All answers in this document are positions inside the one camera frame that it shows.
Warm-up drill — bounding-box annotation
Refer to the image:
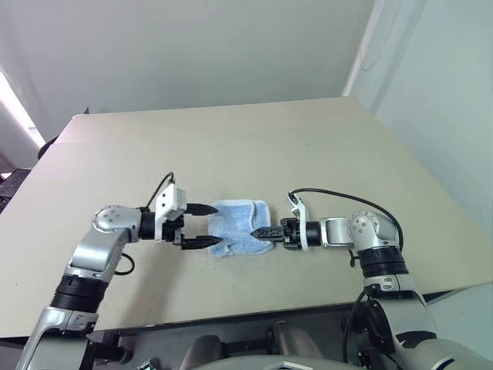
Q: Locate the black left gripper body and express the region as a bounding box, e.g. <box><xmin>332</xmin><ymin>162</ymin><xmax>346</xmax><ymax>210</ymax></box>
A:
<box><xmin>162</xmin><ymin>214</ymin><xmax>189</xmax><ymax>247</ymax></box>

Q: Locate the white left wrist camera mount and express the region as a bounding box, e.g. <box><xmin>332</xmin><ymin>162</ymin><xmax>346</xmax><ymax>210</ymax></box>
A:
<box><xmin>153</xmin><ymin>184</ymin><xmax>189</xmax><ymax>242</ymax></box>

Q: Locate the silver robot torso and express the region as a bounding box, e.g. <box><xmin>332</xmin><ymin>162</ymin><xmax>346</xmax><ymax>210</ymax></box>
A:
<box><xmin>200</xmin><ymin>354</ymin><xmax>455</xmax><ymax>370</ymax></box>

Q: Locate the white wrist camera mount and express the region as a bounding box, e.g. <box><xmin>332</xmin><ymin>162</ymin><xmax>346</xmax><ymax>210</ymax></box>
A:
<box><xmin>283</xmin><ymin>194</ymin><xmax>311</xmax><ymax>254</ymax></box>
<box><xmin>153</xmin><ymin>184</ymin><xmax>189</xmax><ymax>242</ymax></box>

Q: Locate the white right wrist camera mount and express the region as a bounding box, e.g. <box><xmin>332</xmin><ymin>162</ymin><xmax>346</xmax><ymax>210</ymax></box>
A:
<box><xmin>283</xmin><ymin>194</ymin><xmax>311</xmax><ymax>254</ymax></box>

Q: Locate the white wall cable conduit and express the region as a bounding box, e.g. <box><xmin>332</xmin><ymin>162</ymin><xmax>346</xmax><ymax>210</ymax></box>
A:
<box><xmin>359</xmin><ymin>0</ymin><xmax>429</xmax><ymax>72</ymax></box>

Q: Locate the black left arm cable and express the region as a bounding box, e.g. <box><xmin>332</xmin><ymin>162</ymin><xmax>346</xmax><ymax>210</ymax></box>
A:
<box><xmin>113</xmin><ymin>171</ymin><xmax>178</xmax><ymax>277</ymax></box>

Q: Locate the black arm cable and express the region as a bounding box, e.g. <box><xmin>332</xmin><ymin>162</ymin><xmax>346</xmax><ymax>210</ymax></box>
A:
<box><xmin>113</xmin><ymin>171</ymin><xmax>178</xmax><ymax>277</ymax></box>
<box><xmin>287</xmin><ymin>187</ymin><xmax>404</xmax><ymax>364</ymax></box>

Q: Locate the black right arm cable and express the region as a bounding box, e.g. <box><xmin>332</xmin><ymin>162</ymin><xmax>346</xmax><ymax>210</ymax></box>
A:
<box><xmin>287</xmin><ymin>187</ymin><xmax>404</xmax><ymax>364</ymax></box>

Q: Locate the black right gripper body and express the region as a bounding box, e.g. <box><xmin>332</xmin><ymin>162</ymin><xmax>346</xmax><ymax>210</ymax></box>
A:
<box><xmin>280</xmin><ymin>217</ymin><xmax>306</xmax><ymax>251</ymax></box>

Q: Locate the light blue cloth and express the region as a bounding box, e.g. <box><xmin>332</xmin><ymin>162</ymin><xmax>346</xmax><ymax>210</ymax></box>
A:
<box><xmin>206</xmin><ymin>197</ymin><xmax>276</xmax><ymax>260</ymax></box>

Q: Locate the black equipment beside table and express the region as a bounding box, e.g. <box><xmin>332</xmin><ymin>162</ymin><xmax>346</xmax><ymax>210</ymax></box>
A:
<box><xmin>0</xmin><ymin>166</ymin><xmax>32</xmax><ymax>215</ymax></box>

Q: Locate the grey rounded shape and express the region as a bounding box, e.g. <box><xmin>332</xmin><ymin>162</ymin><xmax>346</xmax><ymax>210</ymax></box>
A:
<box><xmin>179</xmin><ymin>335</ymin><xmax>225</xmax><ymax>370</ymax></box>
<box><xmin>270</xmin><ymin>321</ymin><xmax>321</xmax><ymax>360</ymax></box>

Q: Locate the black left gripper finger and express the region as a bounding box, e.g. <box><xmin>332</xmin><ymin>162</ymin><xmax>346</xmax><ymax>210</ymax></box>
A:
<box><xmin>180</xmin><ymin>235</ymin><xmax>224</xmax><ymax>251</ymax></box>
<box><xmin>186</xmin><ymin>203</ymin><xmax>220</xmax><ymax>217</ymax></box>

